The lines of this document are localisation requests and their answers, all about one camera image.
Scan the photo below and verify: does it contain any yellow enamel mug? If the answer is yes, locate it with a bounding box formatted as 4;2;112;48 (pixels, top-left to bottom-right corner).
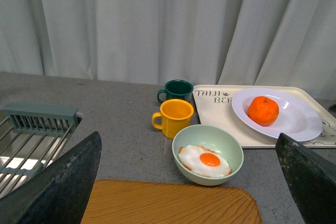
151;99;194;139

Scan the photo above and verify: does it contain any light green bowl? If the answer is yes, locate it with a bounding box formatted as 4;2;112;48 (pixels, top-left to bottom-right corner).
172;124;244;186

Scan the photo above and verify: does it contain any orange mandarin fruit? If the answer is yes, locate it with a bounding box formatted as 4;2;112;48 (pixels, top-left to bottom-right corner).
247;96;279;126

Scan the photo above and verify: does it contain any dark green enamel mug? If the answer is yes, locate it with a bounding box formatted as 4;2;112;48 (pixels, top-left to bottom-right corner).
157;80;194;103

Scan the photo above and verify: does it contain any fake fried egg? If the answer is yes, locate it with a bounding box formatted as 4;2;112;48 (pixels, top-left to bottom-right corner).
178;145;232;178

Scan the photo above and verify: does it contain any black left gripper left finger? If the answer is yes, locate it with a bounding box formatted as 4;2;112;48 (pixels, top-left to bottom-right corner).
1;132;102;223

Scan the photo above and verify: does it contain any white round plate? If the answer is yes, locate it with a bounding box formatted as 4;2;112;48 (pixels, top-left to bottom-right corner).
232;88;323;142

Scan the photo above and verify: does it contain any grey-green dish drying rack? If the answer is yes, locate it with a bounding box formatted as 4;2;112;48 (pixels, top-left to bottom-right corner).
1;102;81;197

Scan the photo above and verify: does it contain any wooden cutting board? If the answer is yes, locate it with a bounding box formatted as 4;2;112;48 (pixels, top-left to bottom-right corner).
81;179;262;223

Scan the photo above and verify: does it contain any beige bear serving tray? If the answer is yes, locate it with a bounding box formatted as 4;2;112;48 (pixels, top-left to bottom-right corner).
193;85;335;148

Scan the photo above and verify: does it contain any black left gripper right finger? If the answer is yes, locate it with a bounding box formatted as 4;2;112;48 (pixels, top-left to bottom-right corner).
276;133;335;223

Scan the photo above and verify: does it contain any white curtain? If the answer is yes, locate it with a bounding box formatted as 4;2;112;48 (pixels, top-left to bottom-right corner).
1;0;335;100

